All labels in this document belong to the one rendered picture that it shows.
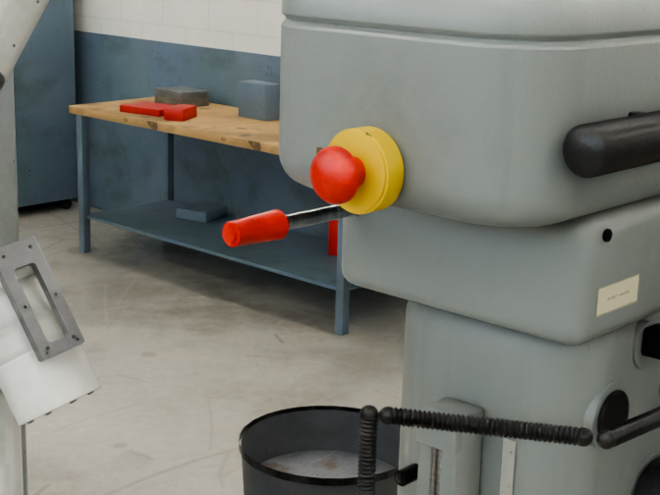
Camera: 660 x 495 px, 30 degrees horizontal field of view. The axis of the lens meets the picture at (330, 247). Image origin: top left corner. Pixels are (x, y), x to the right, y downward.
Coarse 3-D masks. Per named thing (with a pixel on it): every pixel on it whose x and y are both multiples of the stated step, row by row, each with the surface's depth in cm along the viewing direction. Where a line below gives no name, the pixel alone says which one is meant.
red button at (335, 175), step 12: (324, 156) 83; (336, 156) 83; (348, 156) 82; (312, 168) 84; (324, 168) 83; (336, 168) 82; (348, 168) 82; (360, 168) 84; (312, 180) 84; (324, 180) 83; (336, 180) 82; (348, 180) 82; (360, 180) 84; (324, 192) 83; (336, 192) 83; (348, 192) 83
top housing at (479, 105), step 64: (320, 0) 88; (384, 0) 84; (448, 0) 80; (512, 0) 78; (576, 0) 79; (640, 0) 85; (320, 64) 88; (384, 64) 84; (448, 64) 81; (512, 64) 79; (576, 64) 80; (640, 64) 86; (320, 128) 89; (384, 128) 85; (448, 128) 82; (512, 128) 80; (448, 192) 82; (512, 192) 81; (576, 192) 83; (640, 192) 90
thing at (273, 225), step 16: (320, 208) 98; (336, 208) 99; (240, 224) 91; (256, 224) 92; (272, 224) 93; (288, 224) 94; (304, 224) 97; (224, 240) 92; (240, 240) 91; (256, 240) 93; (272, 240) 94
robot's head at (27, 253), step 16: (32, 240) 89; (0, 256) 87; (16, 256) 88; (32, 256) 89; (0, 272) 87; (48, 272) 89; (16, 288) 87; (48, 288) 89; (16, 304) 87; (64, 304) 89; (32, 320) 87; (64, 320) 89; (32, 336) 87; (64, 336) 88; (80, 336) 89; (48, 352) 87
